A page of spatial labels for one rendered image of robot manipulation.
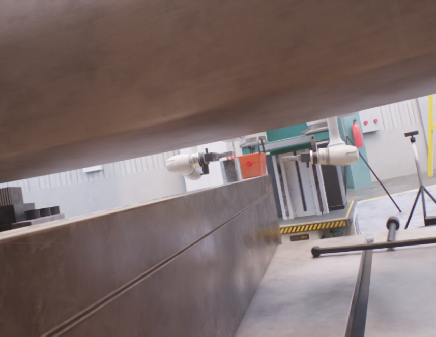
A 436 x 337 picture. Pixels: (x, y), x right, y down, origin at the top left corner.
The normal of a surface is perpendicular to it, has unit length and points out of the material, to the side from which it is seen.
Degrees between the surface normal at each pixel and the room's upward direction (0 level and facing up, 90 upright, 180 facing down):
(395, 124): 90
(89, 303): 90
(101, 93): 90
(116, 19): 90
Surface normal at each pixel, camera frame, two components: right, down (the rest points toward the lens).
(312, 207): -0.38, 0.03
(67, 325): 0.96, -0.18
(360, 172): 0.08, -0.06
